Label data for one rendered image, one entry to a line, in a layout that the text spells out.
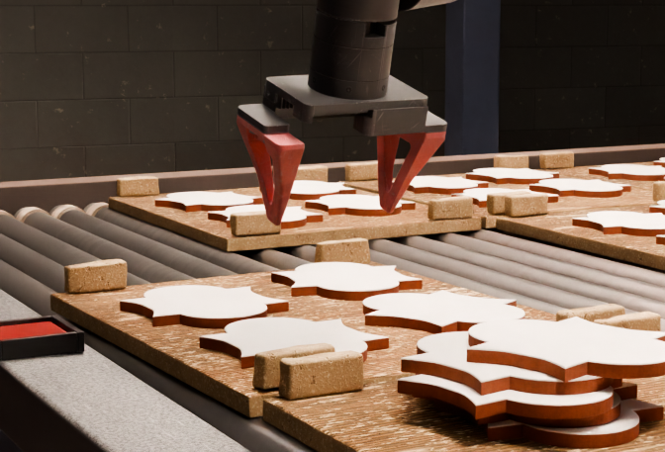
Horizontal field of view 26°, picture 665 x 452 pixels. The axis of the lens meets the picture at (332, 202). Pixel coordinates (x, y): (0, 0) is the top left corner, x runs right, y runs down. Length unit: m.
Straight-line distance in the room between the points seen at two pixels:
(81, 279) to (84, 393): 0.27
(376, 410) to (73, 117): 5.36
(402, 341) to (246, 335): 0.12
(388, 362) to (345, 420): 0.16
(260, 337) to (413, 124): 0.22
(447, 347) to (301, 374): 0.10
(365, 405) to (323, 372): 0.04
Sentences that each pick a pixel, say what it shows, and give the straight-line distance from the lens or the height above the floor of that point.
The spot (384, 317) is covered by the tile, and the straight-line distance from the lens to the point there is 1.20.
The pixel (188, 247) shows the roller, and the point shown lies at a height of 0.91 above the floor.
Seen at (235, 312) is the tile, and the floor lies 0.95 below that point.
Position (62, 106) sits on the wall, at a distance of 6.26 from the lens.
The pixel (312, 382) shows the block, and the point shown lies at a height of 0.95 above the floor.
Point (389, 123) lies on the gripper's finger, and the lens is 1.02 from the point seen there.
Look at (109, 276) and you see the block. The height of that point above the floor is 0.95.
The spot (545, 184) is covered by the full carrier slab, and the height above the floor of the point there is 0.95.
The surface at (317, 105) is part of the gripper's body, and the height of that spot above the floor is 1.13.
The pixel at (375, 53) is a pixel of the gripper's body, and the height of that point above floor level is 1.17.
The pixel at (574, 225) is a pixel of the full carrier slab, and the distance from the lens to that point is 1.77.
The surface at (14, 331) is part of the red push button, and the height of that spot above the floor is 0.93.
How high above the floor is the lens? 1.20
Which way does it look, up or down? 8 degrees down
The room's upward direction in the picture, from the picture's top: straight up
